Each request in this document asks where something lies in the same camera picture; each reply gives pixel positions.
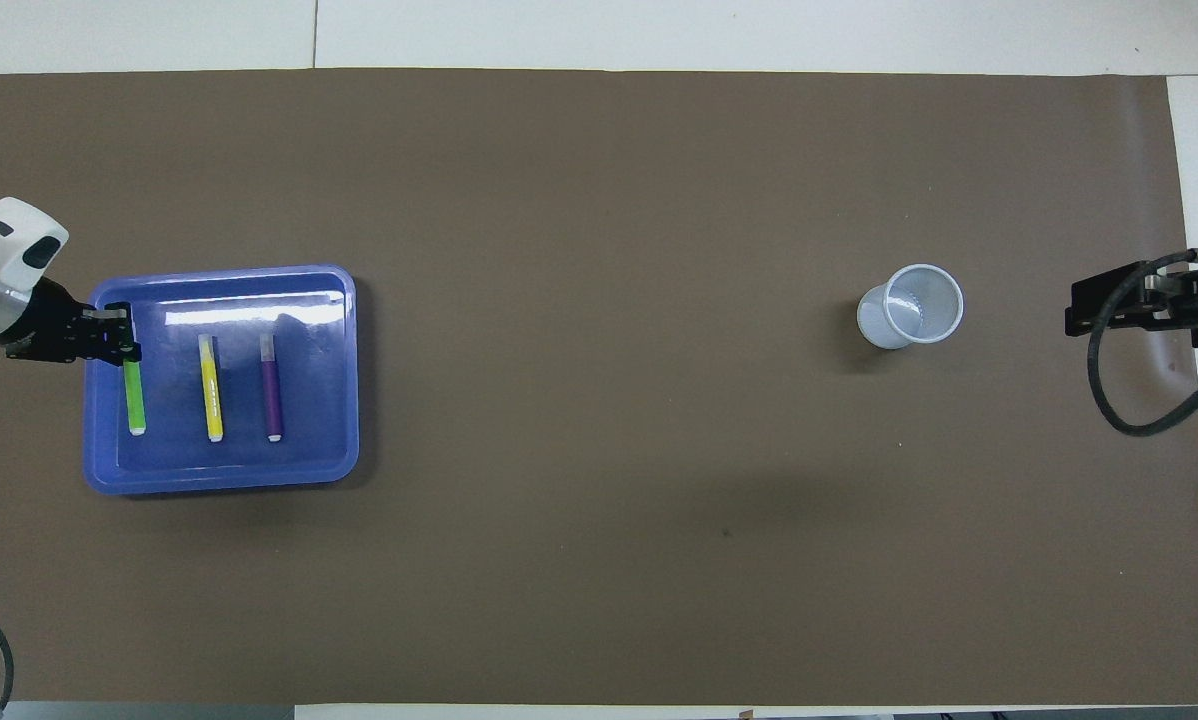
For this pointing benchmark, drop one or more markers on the translucent plastic cup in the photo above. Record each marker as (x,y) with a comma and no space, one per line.
(874,322)

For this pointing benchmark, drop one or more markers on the brown table mat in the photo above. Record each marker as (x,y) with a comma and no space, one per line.
(599,500)

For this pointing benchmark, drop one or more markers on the purple highlighter pen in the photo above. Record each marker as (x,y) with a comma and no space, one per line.
(272,395)

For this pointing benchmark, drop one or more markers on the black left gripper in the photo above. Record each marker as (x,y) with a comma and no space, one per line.
(54,330)

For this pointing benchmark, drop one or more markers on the yellow highlighter pen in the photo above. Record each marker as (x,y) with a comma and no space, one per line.
(213,400)

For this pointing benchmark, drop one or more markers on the blue plastic tray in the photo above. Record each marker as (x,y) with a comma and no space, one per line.
(309,400)

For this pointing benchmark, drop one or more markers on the green highlighter pen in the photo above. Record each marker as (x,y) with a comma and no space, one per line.
(136,400)

